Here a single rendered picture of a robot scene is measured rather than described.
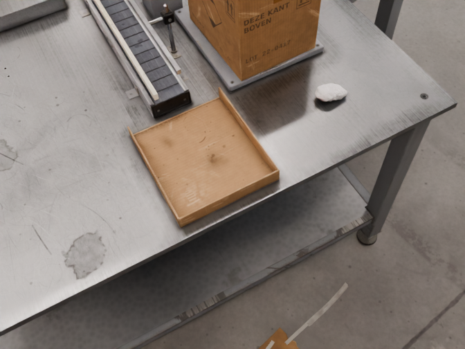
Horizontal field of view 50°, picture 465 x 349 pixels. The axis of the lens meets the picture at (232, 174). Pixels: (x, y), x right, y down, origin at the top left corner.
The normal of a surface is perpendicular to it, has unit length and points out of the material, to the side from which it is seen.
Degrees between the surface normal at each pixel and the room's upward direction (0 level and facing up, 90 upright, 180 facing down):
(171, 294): 1
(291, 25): 90
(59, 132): 0
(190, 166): 0
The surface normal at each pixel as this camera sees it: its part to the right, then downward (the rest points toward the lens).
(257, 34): 0.50, 0.72
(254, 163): -0.04, -0.55
